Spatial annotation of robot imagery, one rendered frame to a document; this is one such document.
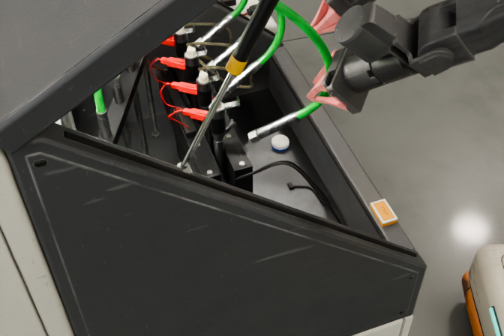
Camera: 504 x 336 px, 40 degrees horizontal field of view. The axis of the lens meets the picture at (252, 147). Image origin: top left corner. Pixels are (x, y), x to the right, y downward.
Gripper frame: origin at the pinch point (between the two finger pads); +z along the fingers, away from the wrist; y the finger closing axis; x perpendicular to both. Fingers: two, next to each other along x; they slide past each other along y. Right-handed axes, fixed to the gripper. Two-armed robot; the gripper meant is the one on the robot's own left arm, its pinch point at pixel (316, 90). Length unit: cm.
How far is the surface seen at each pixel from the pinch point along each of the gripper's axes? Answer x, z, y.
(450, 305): 117, 66, -24
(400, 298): 36.5, 6.1, 17.3
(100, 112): -21.8, 24.5, 14.1
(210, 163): 2.3, 29.0, 6.8
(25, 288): -22, 8, 48
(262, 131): -0.2, 10.2, 6.0
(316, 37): -8.3, -8.1, -0.8
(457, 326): 118, 62, -18
